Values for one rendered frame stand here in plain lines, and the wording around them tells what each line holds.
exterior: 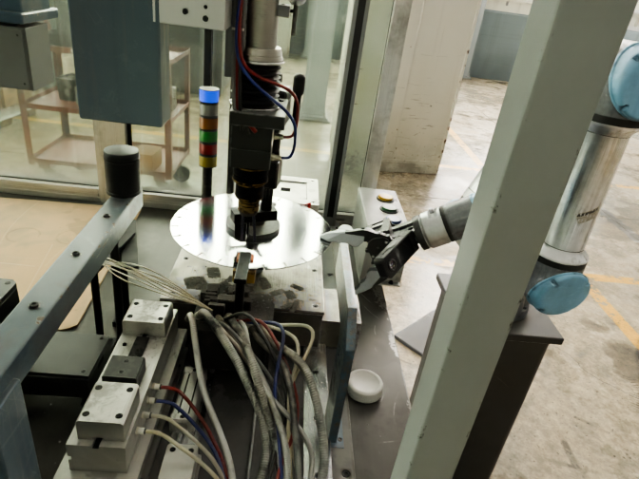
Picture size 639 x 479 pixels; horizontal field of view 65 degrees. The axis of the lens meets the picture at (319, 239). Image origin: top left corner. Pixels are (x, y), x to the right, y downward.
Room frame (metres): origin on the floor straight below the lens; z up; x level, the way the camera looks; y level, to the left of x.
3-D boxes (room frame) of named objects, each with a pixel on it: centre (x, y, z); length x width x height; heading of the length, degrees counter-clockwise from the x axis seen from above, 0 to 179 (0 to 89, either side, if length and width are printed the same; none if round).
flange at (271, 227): (0.91, 0.14, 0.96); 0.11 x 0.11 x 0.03
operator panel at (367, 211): (1.21, -0.16, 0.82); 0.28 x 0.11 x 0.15; 5
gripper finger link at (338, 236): (0.92, -0.05, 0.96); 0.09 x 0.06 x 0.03; 85
